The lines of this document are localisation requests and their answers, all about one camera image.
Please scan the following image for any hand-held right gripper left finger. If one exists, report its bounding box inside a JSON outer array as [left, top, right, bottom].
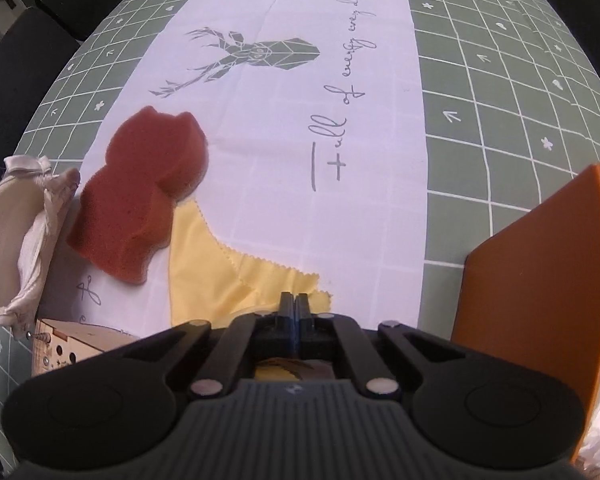
[[114, 291, 299, 398]]

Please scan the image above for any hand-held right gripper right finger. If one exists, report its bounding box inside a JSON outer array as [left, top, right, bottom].
[[298, 291, 468, 398]]

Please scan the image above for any yellow cloth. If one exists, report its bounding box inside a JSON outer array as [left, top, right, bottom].
[[167, 199, 333, 328]]

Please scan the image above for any orange cardboard box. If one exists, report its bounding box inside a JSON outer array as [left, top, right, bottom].
[[462, 164, 600, 466]]

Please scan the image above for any white terry bath mitt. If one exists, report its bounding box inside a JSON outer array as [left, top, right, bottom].
[[0, 155, 81, 328]]

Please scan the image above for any white deer print table runner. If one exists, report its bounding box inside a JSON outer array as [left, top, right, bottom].
[[30, 0, 431, 341]]

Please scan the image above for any red-brown sponge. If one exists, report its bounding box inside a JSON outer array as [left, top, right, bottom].
[[66, 105, 211, 286]]

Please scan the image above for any wooden box with holes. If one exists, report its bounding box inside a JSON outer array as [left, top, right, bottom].
[[30, 317, 133, 377]]

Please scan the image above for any green checked tablecloth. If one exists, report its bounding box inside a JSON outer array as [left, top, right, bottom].
[[0, 0, 600, 411]]

